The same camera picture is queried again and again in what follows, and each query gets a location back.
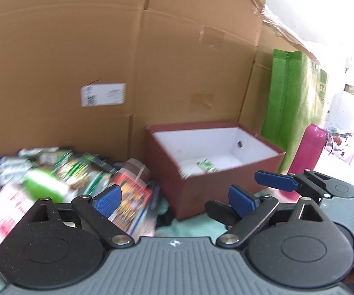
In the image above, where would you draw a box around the small packet inside box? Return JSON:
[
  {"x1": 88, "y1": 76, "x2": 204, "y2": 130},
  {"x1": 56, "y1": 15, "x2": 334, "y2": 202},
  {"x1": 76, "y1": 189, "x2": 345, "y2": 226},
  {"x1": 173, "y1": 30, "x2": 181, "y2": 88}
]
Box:
[{"x1": 196, "y1": 159, "x2": 218, "y2": 173}]

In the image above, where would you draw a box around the green white plug-in device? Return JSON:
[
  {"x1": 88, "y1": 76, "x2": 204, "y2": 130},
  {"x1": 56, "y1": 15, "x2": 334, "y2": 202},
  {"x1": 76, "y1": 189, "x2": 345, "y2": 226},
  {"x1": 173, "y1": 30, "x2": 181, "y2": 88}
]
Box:
[{"x1": 22, "y1": 168, "x2": 70, "y2": 203}]

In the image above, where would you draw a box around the large brown cardboard box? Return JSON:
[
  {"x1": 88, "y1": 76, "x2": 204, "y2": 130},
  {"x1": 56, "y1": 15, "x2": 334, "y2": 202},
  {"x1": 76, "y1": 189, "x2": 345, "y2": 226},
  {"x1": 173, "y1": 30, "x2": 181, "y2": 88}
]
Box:
[{"x1": 0, "y1": 0, "x2": 304, "y2": 160}]

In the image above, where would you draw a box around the dark red storage box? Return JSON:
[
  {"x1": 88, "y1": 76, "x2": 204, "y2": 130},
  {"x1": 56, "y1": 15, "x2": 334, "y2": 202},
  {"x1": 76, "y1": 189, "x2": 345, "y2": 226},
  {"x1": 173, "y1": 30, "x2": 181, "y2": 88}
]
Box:
[{"x1": 145, "y1": 122, "x2": 285, "y2": 221}]

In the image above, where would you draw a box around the colourful card game box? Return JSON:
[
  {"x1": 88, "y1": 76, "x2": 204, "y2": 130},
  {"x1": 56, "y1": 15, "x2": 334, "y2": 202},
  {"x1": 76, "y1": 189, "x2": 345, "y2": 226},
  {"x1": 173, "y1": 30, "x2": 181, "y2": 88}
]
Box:
[{"x1": 108, "y1": 172, "x2": 152, "y2": 235}]

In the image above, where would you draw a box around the pink thermos bottle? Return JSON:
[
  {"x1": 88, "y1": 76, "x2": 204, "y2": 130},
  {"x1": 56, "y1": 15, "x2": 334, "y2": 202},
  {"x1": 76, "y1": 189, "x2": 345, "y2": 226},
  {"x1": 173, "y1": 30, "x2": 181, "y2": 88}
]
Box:
[{"x1": 278, "y1": 124, "x2": 328, "y2": 174}]

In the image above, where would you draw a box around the green snack packet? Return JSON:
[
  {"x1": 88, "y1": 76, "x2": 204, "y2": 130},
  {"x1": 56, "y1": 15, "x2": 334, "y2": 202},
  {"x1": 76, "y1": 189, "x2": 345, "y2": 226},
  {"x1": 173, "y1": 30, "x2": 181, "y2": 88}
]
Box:
[{"x1": 52, "y1": 150, "x2": 117, "y2": 196}]

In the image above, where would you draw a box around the green fabric bag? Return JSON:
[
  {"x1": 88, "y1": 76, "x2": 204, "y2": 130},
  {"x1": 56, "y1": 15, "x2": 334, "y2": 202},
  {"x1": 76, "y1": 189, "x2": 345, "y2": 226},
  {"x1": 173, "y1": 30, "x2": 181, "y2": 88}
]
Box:
[{"x1": 261, "y1": 49, "x2": 328, "y2": 173}]

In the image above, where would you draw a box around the white barcode package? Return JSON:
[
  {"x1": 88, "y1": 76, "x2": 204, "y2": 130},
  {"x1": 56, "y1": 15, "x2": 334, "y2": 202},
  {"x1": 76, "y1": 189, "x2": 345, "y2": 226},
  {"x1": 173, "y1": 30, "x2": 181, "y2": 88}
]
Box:
[{"x1": 0, "y1": 182, "x2": 39, "y2": 244}]

